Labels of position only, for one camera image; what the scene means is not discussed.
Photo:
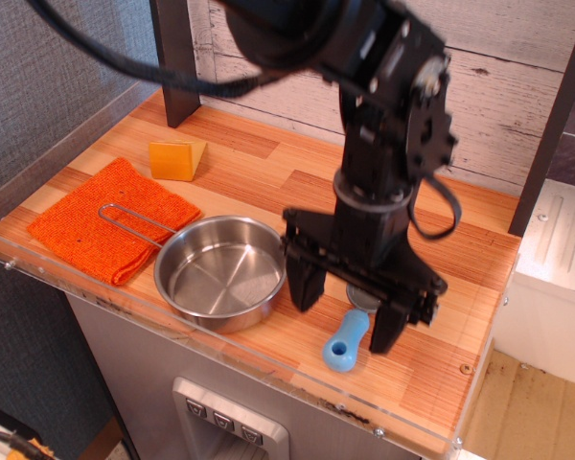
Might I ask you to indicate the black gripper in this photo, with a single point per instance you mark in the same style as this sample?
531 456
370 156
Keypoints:
364 241

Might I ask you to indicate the blue spoon with grey bowl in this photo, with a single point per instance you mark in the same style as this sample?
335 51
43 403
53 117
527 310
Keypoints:
341 350

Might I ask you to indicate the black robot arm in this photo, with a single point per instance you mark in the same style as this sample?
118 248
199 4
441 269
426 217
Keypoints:
392 74

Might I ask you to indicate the orange towel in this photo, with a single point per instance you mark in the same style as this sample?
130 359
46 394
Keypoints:
110 225

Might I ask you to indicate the silver dispenser button panel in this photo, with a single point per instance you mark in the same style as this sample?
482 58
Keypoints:
215 427

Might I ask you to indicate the grey toy kitchen cabinet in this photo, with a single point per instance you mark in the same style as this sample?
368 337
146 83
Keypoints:
139 365

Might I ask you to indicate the white cabinet at right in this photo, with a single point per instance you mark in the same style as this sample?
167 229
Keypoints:
535 323

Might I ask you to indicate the yellow cheese wedge block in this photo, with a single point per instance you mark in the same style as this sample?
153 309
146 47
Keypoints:
175 160

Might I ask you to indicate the orange cloth at bottom left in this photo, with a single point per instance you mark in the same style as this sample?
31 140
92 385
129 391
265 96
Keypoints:
23 446

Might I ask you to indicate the steel pan with wire handle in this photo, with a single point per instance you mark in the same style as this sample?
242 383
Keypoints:
221 273

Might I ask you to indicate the dark left upright post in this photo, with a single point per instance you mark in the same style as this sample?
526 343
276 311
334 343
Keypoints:
175 50

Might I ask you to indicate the dark upright post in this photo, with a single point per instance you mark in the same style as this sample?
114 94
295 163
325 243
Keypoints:
549 141
175 50

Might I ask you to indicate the clear acrylic guard rail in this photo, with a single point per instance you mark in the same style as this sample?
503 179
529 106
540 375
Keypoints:
56 131

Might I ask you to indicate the dark right upright post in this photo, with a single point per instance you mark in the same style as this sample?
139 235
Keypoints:
549 141

